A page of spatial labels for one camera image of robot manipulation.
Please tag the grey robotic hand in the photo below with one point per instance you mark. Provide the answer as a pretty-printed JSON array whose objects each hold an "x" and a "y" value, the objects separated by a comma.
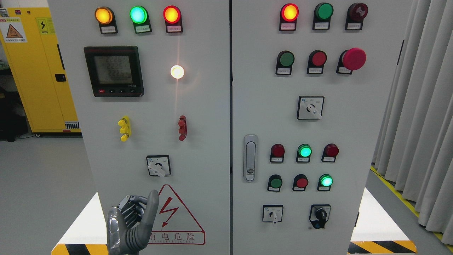
[{"x": 130, "y": 223}]

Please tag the white rotary light switch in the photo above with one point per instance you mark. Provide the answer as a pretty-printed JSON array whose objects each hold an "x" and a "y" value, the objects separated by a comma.
[{"x": 158, "y": 165}]

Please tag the amber indicator light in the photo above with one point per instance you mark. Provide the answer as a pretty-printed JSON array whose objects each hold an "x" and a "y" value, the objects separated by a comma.
[{"x": 106, "y": 20}]

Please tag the red electric hazard warning sticker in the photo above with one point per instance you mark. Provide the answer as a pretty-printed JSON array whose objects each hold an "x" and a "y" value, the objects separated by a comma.
[{"x": 174, "y": 223}]

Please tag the yellow terminal connector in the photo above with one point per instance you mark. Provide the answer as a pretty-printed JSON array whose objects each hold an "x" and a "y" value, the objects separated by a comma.
[{"x": 125, "y": 128}]

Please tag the red terminal connector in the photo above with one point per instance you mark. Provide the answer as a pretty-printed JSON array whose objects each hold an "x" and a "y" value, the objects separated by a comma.
[{"x": 182, "y": 123}]

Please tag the black digital power meter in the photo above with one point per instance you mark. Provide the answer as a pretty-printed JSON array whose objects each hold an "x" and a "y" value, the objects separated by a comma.
[{"x": 114, "y": 71}]

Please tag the small clear lamp bulb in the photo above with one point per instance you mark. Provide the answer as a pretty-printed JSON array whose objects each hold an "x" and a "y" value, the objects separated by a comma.
[{"x": 177, "y": 71}]

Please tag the grey electrical control cabinet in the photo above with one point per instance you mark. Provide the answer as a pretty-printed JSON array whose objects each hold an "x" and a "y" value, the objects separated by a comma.
[{"x": 228, "y": 49}]

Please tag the dark red indicator light left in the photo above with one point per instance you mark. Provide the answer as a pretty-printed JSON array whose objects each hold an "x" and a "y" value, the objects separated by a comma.
[{"x": 277, "y": 153}]

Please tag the dark red indicator light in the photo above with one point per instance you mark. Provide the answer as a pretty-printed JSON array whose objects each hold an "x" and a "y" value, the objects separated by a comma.
[
  {"x": 330, "y": 153},
  {"x": 277, "y": 153}
]

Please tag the red push button lower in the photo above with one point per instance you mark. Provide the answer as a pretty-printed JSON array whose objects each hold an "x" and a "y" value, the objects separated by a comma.
[{"x": 300, "y": 182}]

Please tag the red push button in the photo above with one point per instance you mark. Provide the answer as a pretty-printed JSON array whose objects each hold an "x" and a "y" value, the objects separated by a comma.
[
  {"x": 300, "y": 182},
  {"x": 316, "y": 62}
]

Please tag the green lit indicator light middle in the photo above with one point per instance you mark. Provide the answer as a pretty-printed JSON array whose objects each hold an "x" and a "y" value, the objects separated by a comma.
[{"x": 304, "y": 153}]

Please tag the green lit push button lower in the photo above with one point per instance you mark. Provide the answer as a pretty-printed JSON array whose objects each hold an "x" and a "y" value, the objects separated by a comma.
[{"x": 325, "y": 182}]

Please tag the green lit indicator light top-left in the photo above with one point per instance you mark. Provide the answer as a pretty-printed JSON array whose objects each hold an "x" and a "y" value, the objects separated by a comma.
[{"x": 140, "y": 19}]

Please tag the red lit indicator light top-left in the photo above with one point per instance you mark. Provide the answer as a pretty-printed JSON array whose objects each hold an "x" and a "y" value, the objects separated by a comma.
[{"x": 173, "y": 19}]

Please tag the dark red indicator light right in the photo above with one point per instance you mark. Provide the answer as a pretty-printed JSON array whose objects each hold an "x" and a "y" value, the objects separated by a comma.
[{"x": 330, "y": 153}]

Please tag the yellow safety storage cabinet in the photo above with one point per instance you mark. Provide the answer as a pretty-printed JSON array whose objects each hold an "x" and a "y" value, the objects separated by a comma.
[{"x": 31, "y": 46}]

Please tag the green push button upper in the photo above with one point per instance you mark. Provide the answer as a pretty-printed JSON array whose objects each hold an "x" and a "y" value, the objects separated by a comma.
[{"x": 284, "y": 63}]

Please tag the red push button upper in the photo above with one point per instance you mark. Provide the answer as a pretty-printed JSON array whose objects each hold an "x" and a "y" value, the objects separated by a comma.
[{"x": 316, "y": 62}]

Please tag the red lit indicator light right door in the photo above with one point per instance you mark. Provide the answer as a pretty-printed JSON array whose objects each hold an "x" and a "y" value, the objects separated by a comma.
[{"x": 288, "y": 17}]

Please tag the red mushroom emergency stop button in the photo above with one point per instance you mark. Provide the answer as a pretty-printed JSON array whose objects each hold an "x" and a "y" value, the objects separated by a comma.
[{"x": 351, "y": 60}]

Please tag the green indicator light top right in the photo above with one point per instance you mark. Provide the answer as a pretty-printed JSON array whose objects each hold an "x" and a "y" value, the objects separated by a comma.
[{"x": 322, "y": 16}]

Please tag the grey curtain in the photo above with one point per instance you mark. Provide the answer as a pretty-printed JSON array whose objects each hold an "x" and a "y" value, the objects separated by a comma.
[{"x": 415, "y": 144}]

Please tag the dark red buzzer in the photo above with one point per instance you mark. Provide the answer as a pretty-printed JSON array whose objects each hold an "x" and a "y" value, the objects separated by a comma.
[{"x": 355, "y": 16}]

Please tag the white rotary selector switch lower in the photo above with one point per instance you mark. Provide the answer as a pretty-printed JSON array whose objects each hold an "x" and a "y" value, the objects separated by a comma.
[{"x": 272, "y": 213}]

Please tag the silver cabinet door handle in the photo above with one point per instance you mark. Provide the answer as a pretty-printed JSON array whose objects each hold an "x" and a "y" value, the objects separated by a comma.
[{"x": 249, "y": 157}]

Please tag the black knob selector switch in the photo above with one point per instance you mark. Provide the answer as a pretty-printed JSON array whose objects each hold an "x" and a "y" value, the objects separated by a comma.
[{"x": 319, "y": 215}]

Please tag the white rotary selector switch upper-right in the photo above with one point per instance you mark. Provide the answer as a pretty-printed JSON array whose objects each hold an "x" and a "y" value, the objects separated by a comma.
[{"x": 310, "y": 107}]

